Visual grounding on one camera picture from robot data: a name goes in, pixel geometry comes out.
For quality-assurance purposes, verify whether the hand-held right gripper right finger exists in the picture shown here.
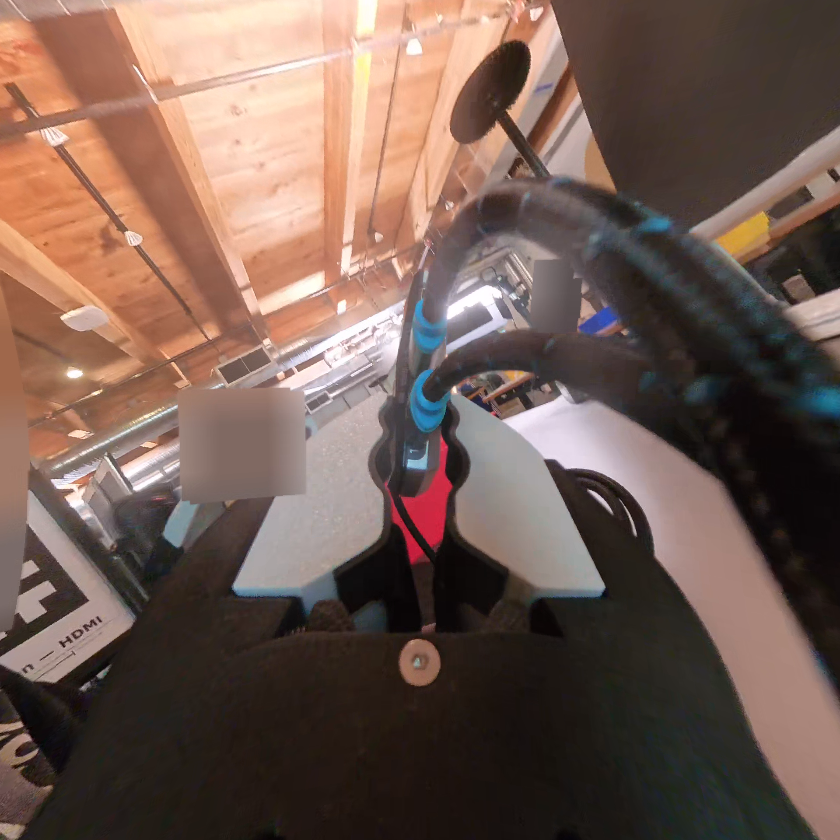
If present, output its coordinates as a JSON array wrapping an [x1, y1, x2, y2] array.
[[445, 395, 606, 600]]

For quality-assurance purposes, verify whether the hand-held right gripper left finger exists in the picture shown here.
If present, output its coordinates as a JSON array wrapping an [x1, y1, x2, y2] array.
[[233, 399, 396, 599]]

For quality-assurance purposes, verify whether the black braided HDMI cable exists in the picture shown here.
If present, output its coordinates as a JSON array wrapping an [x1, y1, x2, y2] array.
[[408, 177, 840, 657]]

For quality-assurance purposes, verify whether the red plastic bin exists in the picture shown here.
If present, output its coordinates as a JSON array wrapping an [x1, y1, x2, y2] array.
[[392, 438, 455, 567]]

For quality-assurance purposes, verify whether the bright light panel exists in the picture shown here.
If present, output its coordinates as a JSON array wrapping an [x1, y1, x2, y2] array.
[[443, 289, 516, 332]]

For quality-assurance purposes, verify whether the white printed sign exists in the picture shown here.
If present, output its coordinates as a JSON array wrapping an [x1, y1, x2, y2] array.
[[0, 508, 137, 685]]

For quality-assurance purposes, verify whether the yellow plastic bin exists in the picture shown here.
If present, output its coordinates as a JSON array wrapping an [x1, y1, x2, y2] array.
[[714, 211, 770, 258]]

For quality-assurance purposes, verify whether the black disc on pole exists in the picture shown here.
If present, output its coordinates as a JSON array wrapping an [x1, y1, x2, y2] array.
[[448, 39, 553, 181]]

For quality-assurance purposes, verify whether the black board on wooden stand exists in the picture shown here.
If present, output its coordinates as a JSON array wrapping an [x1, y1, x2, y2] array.
[[550, 0, 840, 227]]

